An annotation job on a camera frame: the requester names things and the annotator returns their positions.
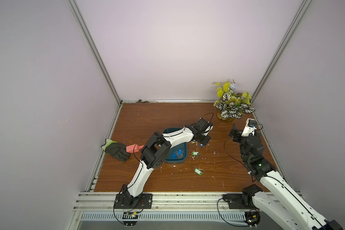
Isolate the green tag key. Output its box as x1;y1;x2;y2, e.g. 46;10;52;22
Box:
194;168;203;175
192;151;200;156

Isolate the teal plastic storage box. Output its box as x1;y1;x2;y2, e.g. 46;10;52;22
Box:
163;128;192;164

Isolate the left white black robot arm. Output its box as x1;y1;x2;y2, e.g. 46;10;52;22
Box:
121;118;213;206

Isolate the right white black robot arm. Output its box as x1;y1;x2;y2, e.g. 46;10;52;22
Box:
229;119;342;230

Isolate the artificial potted plant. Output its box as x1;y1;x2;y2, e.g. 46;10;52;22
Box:
214;80;255;123

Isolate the pink eraser block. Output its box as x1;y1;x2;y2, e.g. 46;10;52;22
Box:
126;144;144;153

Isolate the right controller board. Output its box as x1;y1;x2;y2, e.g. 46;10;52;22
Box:
244;209;261;228

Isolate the controller board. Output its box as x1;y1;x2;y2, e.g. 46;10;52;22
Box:
122;212;140;227
244;209;261;228

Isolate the black green work glove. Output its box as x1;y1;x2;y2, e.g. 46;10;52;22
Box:
101;139;130;162

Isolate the left controller board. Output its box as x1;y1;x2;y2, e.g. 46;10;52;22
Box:
122;212;140;227

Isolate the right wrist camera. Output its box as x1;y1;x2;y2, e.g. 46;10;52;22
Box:
241;118;258;137

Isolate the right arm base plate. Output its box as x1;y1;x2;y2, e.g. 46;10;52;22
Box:
222;194;255;209

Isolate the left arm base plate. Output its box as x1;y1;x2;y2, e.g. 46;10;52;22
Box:
114;193;153;209

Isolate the aluminium front rail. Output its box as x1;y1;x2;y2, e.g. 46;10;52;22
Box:
73;192;308;213

